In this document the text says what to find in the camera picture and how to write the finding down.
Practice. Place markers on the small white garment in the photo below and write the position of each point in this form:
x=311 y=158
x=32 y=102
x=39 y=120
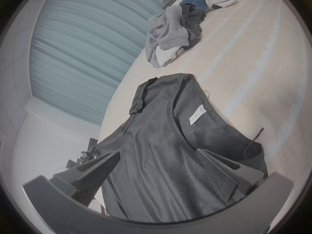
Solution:
x=165 y=56

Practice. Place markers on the black shiny garment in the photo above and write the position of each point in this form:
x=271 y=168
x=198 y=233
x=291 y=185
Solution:
x=192 y=21

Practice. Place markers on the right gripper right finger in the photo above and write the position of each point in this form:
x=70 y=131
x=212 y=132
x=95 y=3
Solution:
x=226 y=174

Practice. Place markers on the bed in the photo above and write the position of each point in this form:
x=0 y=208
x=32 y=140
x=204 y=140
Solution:
x=256 y=82

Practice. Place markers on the black T-shirt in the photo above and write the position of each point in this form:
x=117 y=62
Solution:
x=158 y=155

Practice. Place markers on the blue-green curtain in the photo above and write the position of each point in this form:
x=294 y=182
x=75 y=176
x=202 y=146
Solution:
x=85 y=52

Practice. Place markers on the grey garment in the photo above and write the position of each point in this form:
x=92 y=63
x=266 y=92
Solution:
x=168 y=28

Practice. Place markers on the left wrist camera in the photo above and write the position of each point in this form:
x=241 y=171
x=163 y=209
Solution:
x=85 y=153

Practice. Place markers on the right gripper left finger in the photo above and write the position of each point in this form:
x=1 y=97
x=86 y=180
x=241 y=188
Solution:
x=92 y=174

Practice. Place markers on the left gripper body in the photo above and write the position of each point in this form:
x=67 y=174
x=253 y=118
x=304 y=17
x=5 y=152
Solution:
x=93 y=142

